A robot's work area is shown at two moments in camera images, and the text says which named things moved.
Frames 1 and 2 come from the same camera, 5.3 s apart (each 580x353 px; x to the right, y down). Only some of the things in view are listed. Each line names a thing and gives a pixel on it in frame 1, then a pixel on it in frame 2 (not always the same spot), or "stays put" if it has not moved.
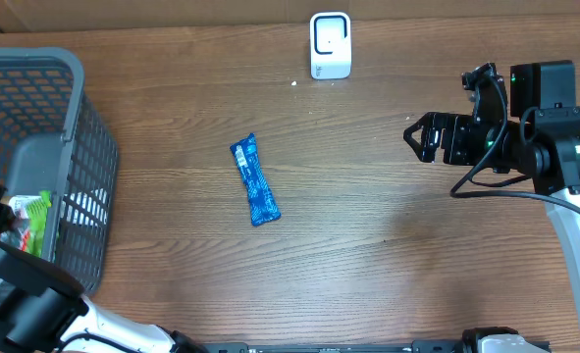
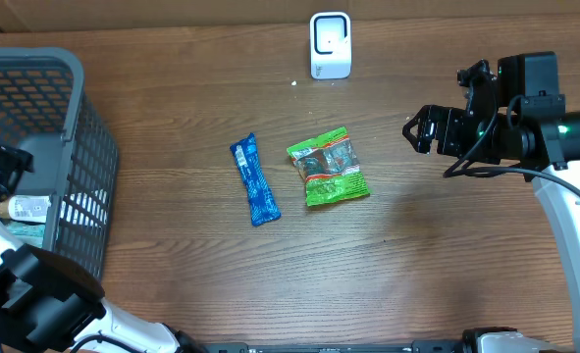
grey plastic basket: [38, 128] stays put
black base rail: [417, 346] stays put
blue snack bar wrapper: [262, 201] stays put
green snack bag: [30, 215] -> [330, 168]
